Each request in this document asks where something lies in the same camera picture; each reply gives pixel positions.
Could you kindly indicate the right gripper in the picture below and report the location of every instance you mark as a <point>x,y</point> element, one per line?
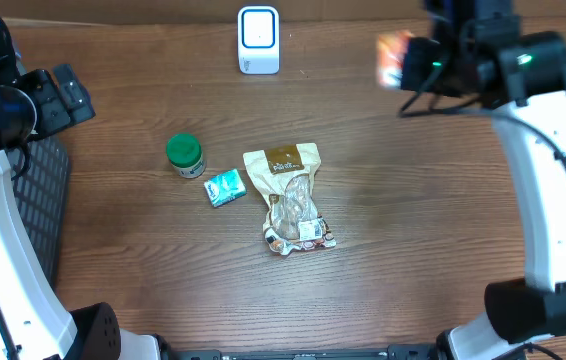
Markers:
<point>416,63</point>

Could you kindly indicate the orange tissue pack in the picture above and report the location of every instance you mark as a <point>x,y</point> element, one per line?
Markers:
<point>391,51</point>

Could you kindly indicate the beige brown snack pouch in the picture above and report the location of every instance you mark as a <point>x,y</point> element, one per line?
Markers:
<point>284,176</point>

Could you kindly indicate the small teal tissue pack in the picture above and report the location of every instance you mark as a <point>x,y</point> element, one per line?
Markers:
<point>224,188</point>

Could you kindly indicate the green lid white jar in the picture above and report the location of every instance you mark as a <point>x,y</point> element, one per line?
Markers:
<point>186,155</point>

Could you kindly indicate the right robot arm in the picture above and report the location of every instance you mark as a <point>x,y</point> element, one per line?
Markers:
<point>526,104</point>

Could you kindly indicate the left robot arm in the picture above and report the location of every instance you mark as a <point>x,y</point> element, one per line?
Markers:
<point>33,323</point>

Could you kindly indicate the white barcode scanner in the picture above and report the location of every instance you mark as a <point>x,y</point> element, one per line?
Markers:
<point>258,40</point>

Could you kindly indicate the grey plastic basket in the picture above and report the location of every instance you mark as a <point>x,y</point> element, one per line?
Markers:
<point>41,197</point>

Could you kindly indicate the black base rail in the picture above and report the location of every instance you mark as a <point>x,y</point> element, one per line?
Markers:
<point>392,352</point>

